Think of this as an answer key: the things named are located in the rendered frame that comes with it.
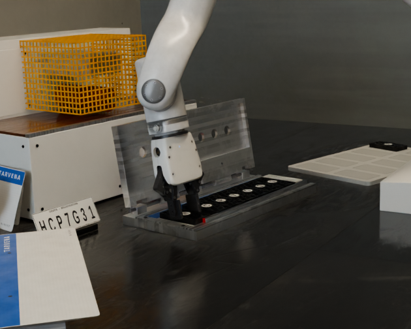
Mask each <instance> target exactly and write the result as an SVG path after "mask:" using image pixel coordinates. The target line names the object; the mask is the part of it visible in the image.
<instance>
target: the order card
mask: <svg viewBox="0 0 411 329"><path fill-rule="evenodd" d="M31 216H32V218H33V221H34V224H35V226H36V229H37V231H41V230H53V229H60V228H75V229H77V228H80V227H84V226H86V225H90V224H92V223H96V222H98V221H100V217H99V215H98V212H97V209H96V207H95V204H94V202H93V199H92V197H88V198H84V199H81V200H77V201H75V202H71V203H68V204H64V205H62V206H58V207H55V208H51V209H49V210H44V211H40V212H38V213H34V214H32V215H31Z"/></svg>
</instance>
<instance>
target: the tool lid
mask: <svg viewBox="0 0 411 329"><path fill-rule="evenodd" d="M186 112H187V118H188V122H189V127H188V128H185V131H188V132H190V133H191V135H192V137H193V139H194V142H195V144H196V148H197V150H198V154H199V158H200V162H201V166H202V171H203V173H204V176H203V178H202V180H201V184H204V183H207V182H210V181H212V182H213V181H214V182H215V184H214V185H213V186H216V185H220V184H222V183H226V182H228V181H231V180H232V177H231V175H232V174H235V173H238V172H241V171H243V170H242V167H243V166H244V167H245V168H253V167H255V165H254V157H253V152H252V144H251V136H250V132H249V124H248V119H247V111H246V106H245V98H242V99H235V100H232V101H226V102H220V103H217V104H212V105H208V106H203V107H199V108H193V109H190V110H186ZM225 127H227V129H228V133H227V134H225V132H224V128H225ZM212 130H214V131H215V137H214V138H213V137H212V135H211V132H212ZM199 133H201V135H202V141H199V139H198V135H199ZM112 134H113V139H114V146H115V153H116V157H117V164H118V169H119V175H120V180H121V186H122V191H123V198H124V202H125V207H126V208H131V207H134V206H137V203H136V201H138V200H142V202H150V201H152V200H156V199H157V200H160V203H159V204H164V203H166V202H167V201H164V198H163V197H162V196H160V194H158V193H157V192H156V191H154V190H153V186H154V183H155V174H154V170H153V161H152V154H151V141H152V137H154V136H155V135H154V134H152V135H149V132H148V128H147V122H146V119H143V120H140V121H134V122H130V123H125V124H121V125H116V126H113V127H112ZM140 148H143V149H144V156H143V157H141V156H140Z"/></svg>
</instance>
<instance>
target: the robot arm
mask: <svg viewBox="0 0 411 329"><path fill-rule="evenodd" d="M403 1H404V2H405V3H406V4H407V5H408V6H409V7H411V0H403ZM216 2H217V0H170V2H169V5H168V8H167V10H166V13H165V15H164V16H163V18H162V20H161V21H160V23H159V25H158V27H157V29H156V31H155V33H154V35H153V38H152V39H151V42H150V45H149V48H148V50H147V53H146V55H145V57H143V58H140V59H138V60H136V61H135V63H134V64H135V68H136V74H137V78H138V82H137V86H136V95H137V98H138V100H139V102H140V104H141V105H142V106H143V107H144V112H145V118H146V122H147V128H148V132H149V135H152V134H154V135H155V136H154V137H152V141H151V154H152V161H153V170H154V174H155V183H154V186H153V190H154V191H156V192H157V193H158V194H160V196H162V197H163V198H164V201H167V204H168V210H169V213H170V219H171V220H175V219H182V218H183V212H182V209H181V203H180V200H177V186H178V185H181V184H183V185H184V186H185V189H186V191H187V193H188V194H187V195H185V197H186V201H187V207H188V210H192V211H196V212H201V211H202V210H201V206H200V200H199V196H198V193H199V192H200V189H199V187H200V184H201V180H202V178H203V176H204V173H203V171H202V166H201V162H200V158H199V154H198V150H197V148H196V144H195V142H194V139H193V137H192V135H191V133H190V132H188V131H185V128H188V127H189V122H188V118H187V112H186V108H185V102H184V98H183V92H182V88H181V82H180V80H181V77H182V75H183V73H184V70H185V68H186V66H187V63H188V61H189V59H190V57H191V55H192V52H193V50H194V48H195V46H196V45H197V43H198V41H199V39H200V37H201V36H202V35H203V33H204V31H205V29H206V27H207V25H208V22H209V19H210V17H211V15H212V12H213V9H214V7H215V4H216ZM189 183H191V184H189ZM170 189H172V192H170Z"/></svg>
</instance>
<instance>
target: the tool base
mask: <svg viewBox="0 0 411 329"><path fill-rule="evenodd" d="M250 172H253V169H250V170H243V171H241V172H238V173H236V174H234V175H232V176H231V177H232V180H231V181H228V182H226V183H222V184H220V185H216V186H213V185H214V184H215V182H214V181H213V182H211V183H207V184H205V185H201V186H200V187H199V189H200V192H199V193H198V196H199V198H200V197H203V196H206V195H210V194H212V193H216V192H217V191H221V190H223V189H227V188H229V187H233V186H235V185H238V184H240V183H244V182H246V181H250V180H253V179H255V178H260V177H262V175H256V176H255V175H250ZM314 193H316V183H308V184H305V185H302V186H300V187H297V188H295V189H292V190H290V191H287V192H285V193H282V194H279V195H277V196H274V197H271V198H269V199H267V200H263V201H261V202H259V203H256V204H253V205H251V206H248V207H246V208H243V209H241V210H237V211H235V212H233V213H229V214H228V215H225V216H222V217H219V218H217V219H214V220H212V221H209V222H207V223H200V224H197V225H194V226H190V225H185V226H183V227H182V225H184V224H181V223H175V222H171V221H166V220H162V219H157V218H153V217H148V215H151V214H154V213H157V212H161V211H163V210H166V209H168V204H167V202H166V203H164V204H159V203H160V200H156V201H153V202H150V203H147V204H141V203H139V204H137V206H134V207H131V208H130V209H129V213H128V214H126V215H123V224H124V225H128V226H132V227H137V228H142V229H146V230H151V231H154V232H160V233H163V234H168V235H172V236H177V237H180V238H186V239H189V240H194V241H198V240H201V239H203V238H206V237H208V236H211V235H213V234H216V233H218V232H220V231H223V230H226V229H227V228H230V227H233V226H236V225H238V224H240V223H243V222H245V221H248V220H250V219H253V218H255V217H258V216H260V215H262V214H265V213H267V212H270V211H272V210H275V209H277V208H280V207H282V206H285V205H287V204H289V203H292V202H295V201H297V200H299V199H302V198H304V197H306V196H309V195H312V194H314ZM186 194H188V193H187V191H183V192H181V193H179V198H178V199H177V200H180V203H181V204H183V203H186V202H187V201H186V197H185V195H186ZM144 217H147V218H144Z"/></svg>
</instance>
